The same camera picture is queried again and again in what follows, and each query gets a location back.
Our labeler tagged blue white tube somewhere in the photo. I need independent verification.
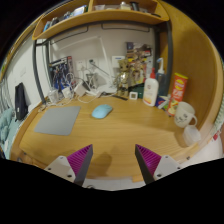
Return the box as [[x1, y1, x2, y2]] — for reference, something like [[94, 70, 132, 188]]
[[155, 95, 172, 110]]

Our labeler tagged white power strip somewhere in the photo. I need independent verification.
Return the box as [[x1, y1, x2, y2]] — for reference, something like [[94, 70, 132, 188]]
[[84, 88, 102, 98]]

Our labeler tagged brown brick tree figure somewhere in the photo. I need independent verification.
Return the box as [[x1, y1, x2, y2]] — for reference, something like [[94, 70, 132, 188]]
[[114, 59, 131, 98]]

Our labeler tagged translucent white plastic container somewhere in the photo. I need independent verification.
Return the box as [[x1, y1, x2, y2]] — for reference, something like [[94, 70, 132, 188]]
[[182, 124, 202, 148]]

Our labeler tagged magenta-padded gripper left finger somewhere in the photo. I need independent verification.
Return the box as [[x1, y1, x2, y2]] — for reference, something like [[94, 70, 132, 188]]
[[44, 143, 94, 187]]

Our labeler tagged wall picture collage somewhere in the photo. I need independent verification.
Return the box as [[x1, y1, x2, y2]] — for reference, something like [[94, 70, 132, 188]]
[[124, 41, 155, 81]]

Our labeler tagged white charging cable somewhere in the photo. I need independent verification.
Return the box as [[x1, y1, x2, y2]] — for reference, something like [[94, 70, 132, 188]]
[[43, 71, 101, 108]]

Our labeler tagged teal cloth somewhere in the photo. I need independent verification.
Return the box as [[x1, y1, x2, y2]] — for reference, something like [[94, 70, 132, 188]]
[[0, 108, 18, 149]]

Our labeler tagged clear domed plastic cup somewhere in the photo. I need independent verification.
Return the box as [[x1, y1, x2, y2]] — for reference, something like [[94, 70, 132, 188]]
[[48, 88, 61, 103]]

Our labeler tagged grey mouse pad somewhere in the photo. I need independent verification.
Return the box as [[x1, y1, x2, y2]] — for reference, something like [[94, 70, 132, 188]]
[[33, 105, 82, 137]]

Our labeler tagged large white power adapter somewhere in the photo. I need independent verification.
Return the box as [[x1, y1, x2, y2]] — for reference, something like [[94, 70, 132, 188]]
[[73, 82, 88, 98]]

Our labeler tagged robot model kit box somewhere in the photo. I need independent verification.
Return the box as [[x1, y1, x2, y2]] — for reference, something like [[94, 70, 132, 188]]
[[48, 55, 75, 92]]

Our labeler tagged small white charger cube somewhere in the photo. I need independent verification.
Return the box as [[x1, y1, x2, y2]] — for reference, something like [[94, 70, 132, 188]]
[[61, 87, 72, 99]]

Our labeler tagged white wall socket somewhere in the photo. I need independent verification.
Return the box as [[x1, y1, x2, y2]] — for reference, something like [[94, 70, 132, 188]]
[[75, 59, 87, 72], [87, 57, 100, 70]]

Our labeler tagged white red-capped lotion bottle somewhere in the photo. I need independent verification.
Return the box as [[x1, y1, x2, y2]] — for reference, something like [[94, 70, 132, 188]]
[[142, 67, 160, 107]]

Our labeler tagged grey metal frame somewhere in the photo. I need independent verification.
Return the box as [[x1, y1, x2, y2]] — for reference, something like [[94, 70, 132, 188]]
[[32, 19, 174, 105]]

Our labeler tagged small white square clock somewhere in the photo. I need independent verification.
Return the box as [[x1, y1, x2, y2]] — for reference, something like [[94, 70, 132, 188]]
[[128, 91, 139, 101]]

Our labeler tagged black hanging bag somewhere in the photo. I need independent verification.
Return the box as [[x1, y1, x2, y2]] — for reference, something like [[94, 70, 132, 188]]
[[14, 82, 29, 122]]

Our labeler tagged wooden shelf unit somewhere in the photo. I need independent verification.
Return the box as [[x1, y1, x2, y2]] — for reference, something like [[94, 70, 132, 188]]
[[31, 0, 171, 42]]

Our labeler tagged dark green round container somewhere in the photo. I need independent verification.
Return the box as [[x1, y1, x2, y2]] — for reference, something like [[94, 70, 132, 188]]
[[136, 83, 146, 99]]

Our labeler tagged metal cup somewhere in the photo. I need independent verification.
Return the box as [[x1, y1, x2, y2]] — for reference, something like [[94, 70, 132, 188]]
[[85, 73, 98, 89]]

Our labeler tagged white mug with face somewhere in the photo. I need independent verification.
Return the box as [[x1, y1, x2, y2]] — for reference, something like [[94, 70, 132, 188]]
[[173, 101, 198, 129]]

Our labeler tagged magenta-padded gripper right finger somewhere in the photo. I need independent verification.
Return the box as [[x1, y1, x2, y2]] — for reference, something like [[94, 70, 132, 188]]
[[134, 143, 183, 185]]

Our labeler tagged black power cable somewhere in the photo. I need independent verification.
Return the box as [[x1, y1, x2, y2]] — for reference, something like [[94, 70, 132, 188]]
[[89, 60, 112, 77]]

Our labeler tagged light blue computer mouse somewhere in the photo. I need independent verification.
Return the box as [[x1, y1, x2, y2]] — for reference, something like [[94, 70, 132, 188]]
[[91, 104, 114, 120]]

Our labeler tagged red chips can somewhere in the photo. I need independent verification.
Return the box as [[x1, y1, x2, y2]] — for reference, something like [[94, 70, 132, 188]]
[[167, 72, 189, 117]]

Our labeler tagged black ruler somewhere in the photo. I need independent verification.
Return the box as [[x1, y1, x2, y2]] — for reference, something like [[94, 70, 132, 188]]
[[111, 93, 129, 101]]

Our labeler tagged white wall box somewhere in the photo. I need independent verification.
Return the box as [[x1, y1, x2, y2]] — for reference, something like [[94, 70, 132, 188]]
[[111, 55, 126, 70]]

